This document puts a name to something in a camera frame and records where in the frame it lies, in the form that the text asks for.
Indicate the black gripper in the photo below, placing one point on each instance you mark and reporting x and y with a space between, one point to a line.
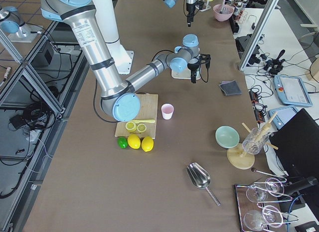
190 8
193 67

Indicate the pink plastic cup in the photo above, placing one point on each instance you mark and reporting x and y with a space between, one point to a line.
167 111

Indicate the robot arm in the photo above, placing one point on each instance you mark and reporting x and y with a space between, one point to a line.
91 22
171 3

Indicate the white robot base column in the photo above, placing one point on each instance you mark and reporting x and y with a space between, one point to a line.
117 30

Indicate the cream serving tray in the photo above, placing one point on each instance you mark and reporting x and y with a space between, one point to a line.
186 74

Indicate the black framed mirror tray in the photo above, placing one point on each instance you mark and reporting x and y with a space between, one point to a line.
244 205

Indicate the metal muddler rod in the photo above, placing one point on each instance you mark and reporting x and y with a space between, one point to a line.
222 7

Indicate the pink bowl with ice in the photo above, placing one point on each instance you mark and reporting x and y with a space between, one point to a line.
222 15

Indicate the grey folded cloth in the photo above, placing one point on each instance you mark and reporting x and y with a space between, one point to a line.
230 88

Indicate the wooden cutting board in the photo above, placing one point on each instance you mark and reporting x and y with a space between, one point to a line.
148 111

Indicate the yellow plastic knife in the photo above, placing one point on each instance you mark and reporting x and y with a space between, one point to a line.
144 121

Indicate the green plastic bowl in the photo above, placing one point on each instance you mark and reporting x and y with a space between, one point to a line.
227 137

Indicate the lemon half slice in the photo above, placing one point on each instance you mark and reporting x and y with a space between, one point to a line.
141 128
131 126

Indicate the yellow lemon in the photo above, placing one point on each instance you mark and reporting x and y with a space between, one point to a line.
147 144
134 141

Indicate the clear textured glass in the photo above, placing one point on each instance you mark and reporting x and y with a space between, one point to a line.
254 142

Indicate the wooden cup tree stand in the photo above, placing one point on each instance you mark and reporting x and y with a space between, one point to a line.
242 160

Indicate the green lime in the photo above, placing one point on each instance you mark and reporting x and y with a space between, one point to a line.
122 142

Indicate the teach pendant tablet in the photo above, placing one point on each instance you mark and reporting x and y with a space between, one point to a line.
291 91
284 114

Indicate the metal scoop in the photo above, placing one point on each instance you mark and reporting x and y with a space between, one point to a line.
201 179

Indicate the black monitor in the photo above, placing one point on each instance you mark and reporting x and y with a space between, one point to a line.
298 145

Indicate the clear wine glass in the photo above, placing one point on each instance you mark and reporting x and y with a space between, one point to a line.
254 221
274 187
256 194
272 216

